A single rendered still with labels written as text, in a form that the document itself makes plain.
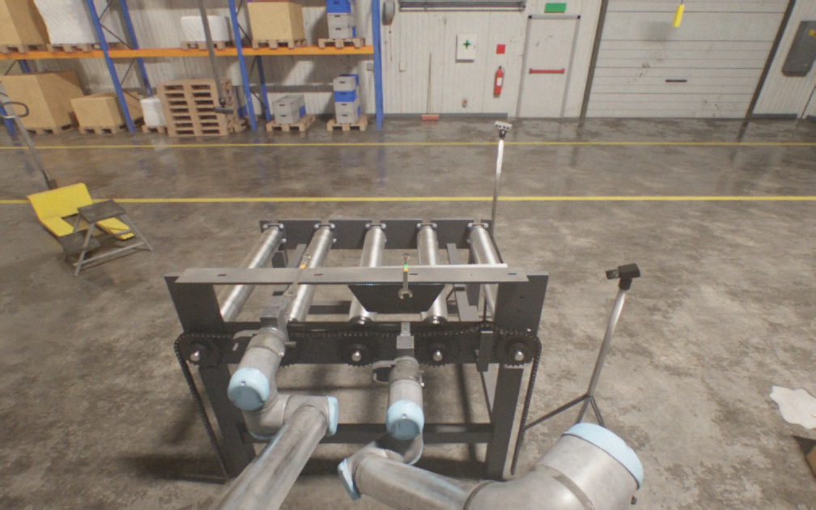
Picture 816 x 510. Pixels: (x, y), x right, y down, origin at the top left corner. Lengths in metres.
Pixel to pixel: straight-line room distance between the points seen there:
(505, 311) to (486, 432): 0.66
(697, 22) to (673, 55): 0.75
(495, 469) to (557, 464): 1.53
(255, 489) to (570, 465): 0.47
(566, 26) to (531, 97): 1.60
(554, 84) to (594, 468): 10.32
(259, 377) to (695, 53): 11.73
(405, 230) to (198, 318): 1.21
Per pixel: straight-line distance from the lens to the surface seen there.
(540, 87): 10.66
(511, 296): 1.46
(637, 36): 11.34
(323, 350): 1.61
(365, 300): 1.46
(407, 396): 1.04
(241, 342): 1.16
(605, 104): 11.28
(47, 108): 11.75
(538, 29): 10.52
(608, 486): 0.67
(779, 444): 3.01
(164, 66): 11.69
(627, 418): 2.69
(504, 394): 1.76
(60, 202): 6.02
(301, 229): 2.41
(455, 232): 2.35
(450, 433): 1.94
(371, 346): 1.50
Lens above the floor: 1.89
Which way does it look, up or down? 30 degrees down
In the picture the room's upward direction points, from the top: straight up
